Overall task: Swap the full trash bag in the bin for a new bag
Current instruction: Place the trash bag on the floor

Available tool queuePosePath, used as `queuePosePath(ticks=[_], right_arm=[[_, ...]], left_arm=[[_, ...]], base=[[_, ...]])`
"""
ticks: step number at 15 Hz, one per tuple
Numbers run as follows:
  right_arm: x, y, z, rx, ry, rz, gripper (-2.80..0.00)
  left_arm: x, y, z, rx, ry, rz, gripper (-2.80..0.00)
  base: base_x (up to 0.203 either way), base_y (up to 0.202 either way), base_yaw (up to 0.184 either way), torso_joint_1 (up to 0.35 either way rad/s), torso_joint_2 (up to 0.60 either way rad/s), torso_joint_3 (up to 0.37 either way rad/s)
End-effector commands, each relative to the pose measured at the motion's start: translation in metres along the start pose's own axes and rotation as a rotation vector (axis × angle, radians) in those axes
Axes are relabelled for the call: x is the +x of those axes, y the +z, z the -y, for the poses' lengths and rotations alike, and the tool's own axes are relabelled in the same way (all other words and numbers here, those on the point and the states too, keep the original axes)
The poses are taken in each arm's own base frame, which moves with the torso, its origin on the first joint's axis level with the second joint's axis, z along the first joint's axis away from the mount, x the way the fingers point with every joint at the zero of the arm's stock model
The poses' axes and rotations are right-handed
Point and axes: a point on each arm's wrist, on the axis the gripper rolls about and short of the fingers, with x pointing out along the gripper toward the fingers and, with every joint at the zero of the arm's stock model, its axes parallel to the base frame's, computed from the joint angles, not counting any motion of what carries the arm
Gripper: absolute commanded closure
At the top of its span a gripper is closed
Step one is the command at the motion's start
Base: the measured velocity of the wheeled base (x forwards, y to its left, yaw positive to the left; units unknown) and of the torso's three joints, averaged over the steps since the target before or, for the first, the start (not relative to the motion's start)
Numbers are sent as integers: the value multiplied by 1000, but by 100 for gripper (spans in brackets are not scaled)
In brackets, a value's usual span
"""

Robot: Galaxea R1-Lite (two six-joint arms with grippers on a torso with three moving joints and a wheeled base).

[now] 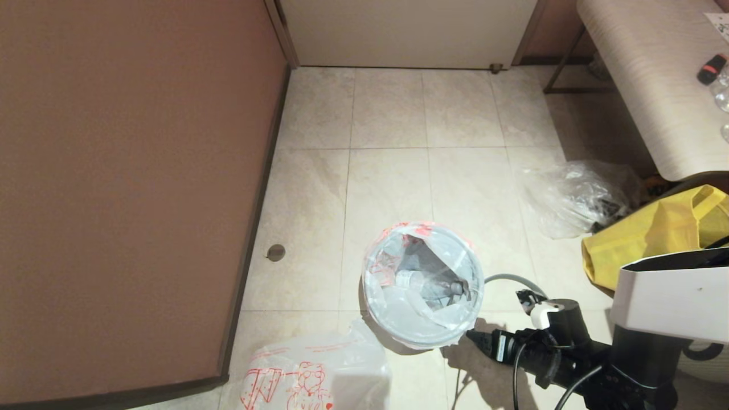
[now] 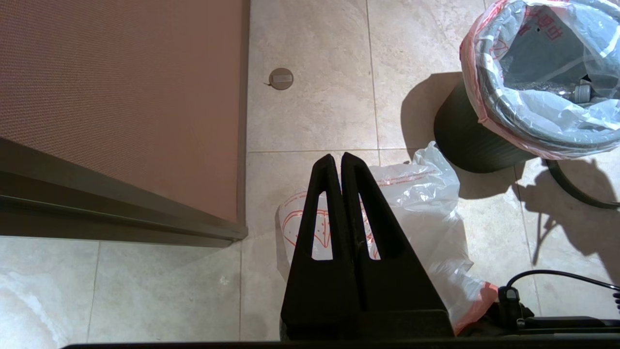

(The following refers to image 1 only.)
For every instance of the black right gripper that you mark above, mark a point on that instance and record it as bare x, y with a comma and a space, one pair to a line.
529, 356

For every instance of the white plastic bag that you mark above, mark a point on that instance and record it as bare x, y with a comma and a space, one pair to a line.
398, 313

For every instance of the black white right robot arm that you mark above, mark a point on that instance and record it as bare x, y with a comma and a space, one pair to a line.
655, 296

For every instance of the new white red-printed bag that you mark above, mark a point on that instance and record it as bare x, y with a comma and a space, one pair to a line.
342, 364

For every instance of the clear crumpled plastic bag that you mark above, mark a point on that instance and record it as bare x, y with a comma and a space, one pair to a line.
569, 193

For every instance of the yellow fabric bag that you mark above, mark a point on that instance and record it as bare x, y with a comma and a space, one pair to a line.
638, 245

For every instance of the clear plastic bottle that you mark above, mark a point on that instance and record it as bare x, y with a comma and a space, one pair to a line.
421, 282
723, 94

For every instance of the beige ribbed round ottoman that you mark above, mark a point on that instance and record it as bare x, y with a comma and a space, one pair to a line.
712, 381

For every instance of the round metal floor door stop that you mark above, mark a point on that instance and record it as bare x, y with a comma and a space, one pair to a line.
276, 252

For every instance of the small metal door stopper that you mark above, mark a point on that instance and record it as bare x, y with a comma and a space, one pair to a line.
495, 68

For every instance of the clear drinking glass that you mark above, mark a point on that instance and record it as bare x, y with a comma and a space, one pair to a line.
726, 134

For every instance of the white door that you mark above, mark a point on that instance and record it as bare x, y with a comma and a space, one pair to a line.
410, 28

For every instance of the black orange marker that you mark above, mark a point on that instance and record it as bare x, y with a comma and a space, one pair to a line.
712, 67

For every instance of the white printed paper sheet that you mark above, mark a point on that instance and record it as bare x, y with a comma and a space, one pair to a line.
720, 23

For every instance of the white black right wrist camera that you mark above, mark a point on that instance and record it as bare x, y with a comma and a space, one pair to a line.
564, 322

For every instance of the dark metal table leg frame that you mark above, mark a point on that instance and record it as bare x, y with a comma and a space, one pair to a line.
575, 89

